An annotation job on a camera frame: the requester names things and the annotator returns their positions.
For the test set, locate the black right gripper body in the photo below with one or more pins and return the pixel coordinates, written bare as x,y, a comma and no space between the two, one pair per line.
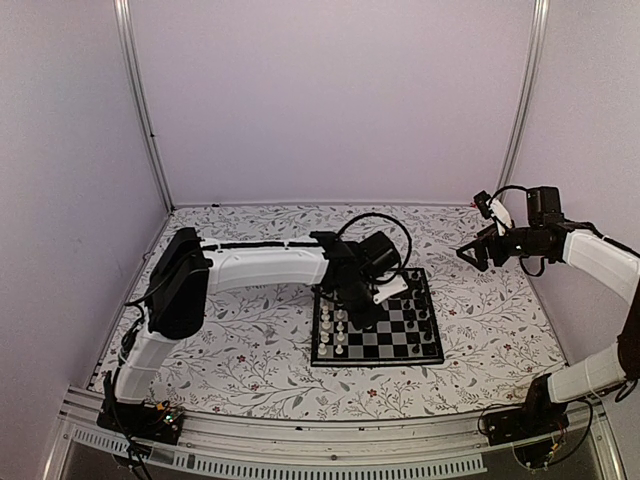
530,247

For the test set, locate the aluminium frame post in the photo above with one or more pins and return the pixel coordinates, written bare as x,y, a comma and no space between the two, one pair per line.
126,35
535,46

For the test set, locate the floral patterned table mat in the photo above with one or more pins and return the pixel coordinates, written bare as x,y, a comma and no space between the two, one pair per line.
252,355

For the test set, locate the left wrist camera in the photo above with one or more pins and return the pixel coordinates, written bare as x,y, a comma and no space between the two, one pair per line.
379,262

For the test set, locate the left aluminium frame post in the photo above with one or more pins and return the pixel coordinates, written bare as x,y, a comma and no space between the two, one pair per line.
126,35

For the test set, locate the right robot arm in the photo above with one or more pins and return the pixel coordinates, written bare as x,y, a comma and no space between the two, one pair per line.
589,287

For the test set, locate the aluminium rail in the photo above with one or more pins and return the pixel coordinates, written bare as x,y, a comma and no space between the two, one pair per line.
411,203
227,447

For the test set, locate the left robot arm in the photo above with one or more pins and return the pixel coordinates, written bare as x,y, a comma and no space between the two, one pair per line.
193,268

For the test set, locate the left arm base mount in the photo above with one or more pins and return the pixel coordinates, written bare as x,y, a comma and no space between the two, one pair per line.
160,422

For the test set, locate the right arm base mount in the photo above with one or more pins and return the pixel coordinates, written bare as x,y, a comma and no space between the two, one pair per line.
525,425

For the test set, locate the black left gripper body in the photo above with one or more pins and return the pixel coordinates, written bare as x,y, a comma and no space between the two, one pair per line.
352,298

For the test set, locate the back aluminium rail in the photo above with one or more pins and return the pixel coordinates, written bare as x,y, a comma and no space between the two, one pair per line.
411,203

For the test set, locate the right aluminium frame post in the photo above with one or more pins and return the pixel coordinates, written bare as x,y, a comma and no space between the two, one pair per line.
535,46

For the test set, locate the front aluminium rail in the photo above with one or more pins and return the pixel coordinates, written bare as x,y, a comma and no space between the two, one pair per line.
227,447

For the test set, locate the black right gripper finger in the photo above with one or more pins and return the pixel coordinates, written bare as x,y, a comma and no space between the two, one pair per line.
476,256
480,242

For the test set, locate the black and white chess board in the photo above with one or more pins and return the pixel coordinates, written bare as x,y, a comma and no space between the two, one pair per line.
407,335

